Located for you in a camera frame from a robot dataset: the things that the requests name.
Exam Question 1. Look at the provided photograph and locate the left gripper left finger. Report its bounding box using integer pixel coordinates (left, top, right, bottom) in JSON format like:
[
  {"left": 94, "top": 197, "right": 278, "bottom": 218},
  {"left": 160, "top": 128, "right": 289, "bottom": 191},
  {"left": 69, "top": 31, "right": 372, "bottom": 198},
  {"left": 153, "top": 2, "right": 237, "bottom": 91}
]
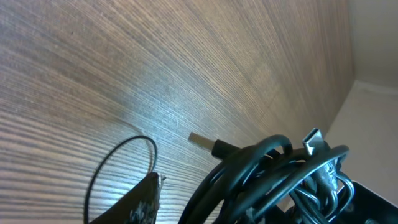
[{"left": 89, "top": 172, "right": 161, "bottom": 224}]

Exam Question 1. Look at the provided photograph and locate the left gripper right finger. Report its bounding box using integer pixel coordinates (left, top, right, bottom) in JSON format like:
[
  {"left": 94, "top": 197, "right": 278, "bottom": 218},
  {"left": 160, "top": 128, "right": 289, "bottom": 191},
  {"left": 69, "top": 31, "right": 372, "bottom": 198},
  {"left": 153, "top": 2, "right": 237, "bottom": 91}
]
[{"left": 264, "top": 180, "right": 398, "bottom": 224}]

